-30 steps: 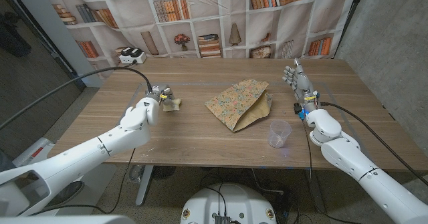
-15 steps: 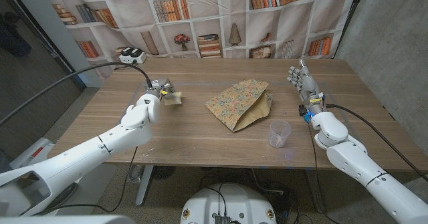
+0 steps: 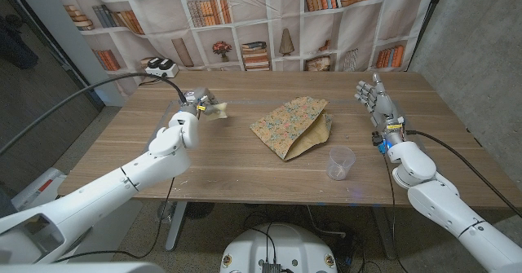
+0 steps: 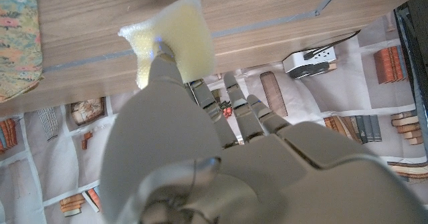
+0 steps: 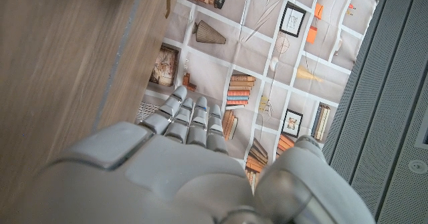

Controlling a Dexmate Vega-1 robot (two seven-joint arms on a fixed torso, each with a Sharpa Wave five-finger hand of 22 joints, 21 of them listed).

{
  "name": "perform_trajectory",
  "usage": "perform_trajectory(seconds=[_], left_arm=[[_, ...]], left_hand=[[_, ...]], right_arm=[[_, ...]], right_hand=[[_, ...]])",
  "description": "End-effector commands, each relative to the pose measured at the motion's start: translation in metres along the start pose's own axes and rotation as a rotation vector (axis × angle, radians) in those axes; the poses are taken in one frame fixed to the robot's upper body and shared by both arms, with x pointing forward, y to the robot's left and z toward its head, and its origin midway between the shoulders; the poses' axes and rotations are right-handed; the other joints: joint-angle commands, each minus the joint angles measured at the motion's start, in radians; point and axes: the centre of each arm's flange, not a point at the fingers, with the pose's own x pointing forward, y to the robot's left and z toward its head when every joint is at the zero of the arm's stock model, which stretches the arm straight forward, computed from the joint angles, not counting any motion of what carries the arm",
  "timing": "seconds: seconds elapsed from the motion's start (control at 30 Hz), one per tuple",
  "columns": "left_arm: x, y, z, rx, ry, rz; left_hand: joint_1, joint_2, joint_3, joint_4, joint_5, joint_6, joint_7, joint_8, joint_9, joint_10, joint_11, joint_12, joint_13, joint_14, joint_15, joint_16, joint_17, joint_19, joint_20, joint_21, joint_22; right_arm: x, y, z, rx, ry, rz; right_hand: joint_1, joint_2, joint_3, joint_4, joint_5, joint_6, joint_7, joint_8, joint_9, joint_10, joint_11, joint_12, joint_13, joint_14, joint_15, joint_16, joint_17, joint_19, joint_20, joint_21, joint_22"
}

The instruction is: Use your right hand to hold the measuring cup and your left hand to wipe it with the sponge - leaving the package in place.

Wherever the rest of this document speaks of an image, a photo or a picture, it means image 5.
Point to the round ceiling fixture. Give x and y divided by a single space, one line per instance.
418 166

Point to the grey tape outline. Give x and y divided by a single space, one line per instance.
117 57

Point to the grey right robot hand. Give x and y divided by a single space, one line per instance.
174 177

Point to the floral paper package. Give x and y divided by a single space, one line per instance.
168 3

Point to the printed bookshelf backdrop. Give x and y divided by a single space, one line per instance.
254 50

